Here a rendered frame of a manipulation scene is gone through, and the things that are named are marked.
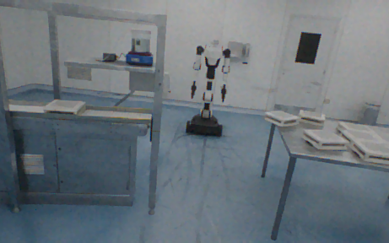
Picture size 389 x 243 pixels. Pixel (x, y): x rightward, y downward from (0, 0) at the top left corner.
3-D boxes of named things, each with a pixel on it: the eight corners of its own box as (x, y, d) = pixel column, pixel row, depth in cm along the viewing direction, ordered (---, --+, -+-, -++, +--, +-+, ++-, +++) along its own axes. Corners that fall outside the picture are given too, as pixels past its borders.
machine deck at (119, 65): (157, 67, 221) (157, 63, 220) (154, 74, 186) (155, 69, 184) (81, 61, 213) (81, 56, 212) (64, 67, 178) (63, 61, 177)
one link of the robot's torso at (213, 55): (201, 65, 430) (203, 43, 419) (221, 67, 429) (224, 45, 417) (200, 67, 402) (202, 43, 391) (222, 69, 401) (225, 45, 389)
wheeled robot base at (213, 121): (191, 120, 477) (192, 103, 466) (218, 123, 475) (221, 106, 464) (187, 132, 416) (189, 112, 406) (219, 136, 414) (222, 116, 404)
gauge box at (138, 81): (155, 89, 227) (157, 67, 221) (154, 92, 217) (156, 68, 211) (130, 87, 224) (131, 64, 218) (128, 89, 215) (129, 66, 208)
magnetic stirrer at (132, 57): (153, 63, 217) (153, 52, 214) (152, 66, 197) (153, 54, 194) (129, 61, 214) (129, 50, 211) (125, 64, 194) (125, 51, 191)
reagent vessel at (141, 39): (150, 52, 210) (152, 28, 204) (149, 53, 196) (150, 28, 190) (132, 51, 208) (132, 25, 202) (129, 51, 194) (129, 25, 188)
